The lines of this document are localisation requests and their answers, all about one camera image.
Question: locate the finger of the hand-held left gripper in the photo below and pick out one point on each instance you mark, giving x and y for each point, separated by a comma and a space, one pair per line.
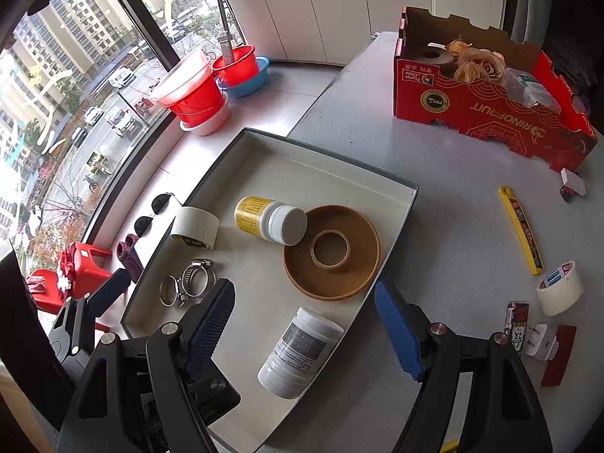
214, 394
111, 285

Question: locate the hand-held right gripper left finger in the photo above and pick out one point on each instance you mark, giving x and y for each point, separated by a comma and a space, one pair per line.
212, 321

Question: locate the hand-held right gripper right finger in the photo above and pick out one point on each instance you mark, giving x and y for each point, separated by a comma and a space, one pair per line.
398, 335

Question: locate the white bottle grey label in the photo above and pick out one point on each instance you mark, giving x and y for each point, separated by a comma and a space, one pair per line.
302, 344

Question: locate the round wooden tray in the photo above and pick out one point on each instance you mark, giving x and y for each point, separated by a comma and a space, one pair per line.
363, 245

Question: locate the plain white tape roll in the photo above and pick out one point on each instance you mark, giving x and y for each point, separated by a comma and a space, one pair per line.
198, 222

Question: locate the white bottle yellow label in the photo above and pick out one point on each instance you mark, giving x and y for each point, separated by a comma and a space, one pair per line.
255, 214

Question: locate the dark printed snack packet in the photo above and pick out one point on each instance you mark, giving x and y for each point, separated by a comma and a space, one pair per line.
516, 325

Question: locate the white power adapter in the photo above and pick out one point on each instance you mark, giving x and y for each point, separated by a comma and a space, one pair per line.
542, 342

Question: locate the red case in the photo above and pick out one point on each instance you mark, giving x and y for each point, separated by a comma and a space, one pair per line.
559, 358

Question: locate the grey shallow tray box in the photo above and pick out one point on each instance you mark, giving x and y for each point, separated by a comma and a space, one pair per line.
283, 170

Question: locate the white tape roll striped label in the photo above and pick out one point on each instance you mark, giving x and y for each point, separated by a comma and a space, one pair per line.
564, 297

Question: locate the maroon knitted slipper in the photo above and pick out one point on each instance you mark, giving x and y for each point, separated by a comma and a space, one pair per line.
135, 259
123, 252

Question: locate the red plastic stool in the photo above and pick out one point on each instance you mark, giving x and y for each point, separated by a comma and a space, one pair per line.
80, 255

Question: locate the black semicircular pad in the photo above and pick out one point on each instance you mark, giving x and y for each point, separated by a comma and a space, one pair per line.
144, 224
162, 201

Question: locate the yellow utility knife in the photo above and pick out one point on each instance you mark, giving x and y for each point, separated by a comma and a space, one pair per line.
519, 226

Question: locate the white plastic basin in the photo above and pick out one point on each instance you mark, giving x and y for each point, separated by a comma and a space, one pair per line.
210, 126

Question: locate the red plastic bucket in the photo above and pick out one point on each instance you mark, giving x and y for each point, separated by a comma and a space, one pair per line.
198, 104

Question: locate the black and red marker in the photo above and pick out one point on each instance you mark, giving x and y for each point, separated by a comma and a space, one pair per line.
564, 192

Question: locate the clear plastic basin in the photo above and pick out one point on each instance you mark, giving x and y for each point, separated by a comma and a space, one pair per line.
181, 78

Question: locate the red cardboard box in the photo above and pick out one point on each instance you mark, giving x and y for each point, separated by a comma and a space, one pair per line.
472, 118

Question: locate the white and red marker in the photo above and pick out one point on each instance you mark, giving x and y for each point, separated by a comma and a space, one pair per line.
574, 181

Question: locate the red plastic basin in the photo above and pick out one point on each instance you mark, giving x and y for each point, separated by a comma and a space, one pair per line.
240, 68

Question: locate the clear plastic bag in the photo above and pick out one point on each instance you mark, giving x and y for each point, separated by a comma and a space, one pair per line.
528, 87

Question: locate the brown tape roll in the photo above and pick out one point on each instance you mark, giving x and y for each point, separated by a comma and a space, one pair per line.
432, 54

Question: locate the dried beige roses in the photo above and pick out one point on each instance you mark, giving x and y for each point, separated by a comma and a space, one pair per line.
472, 61

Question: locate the white cabinet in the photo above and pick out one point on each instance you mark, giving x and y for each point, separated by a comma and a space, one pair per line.
330, 19

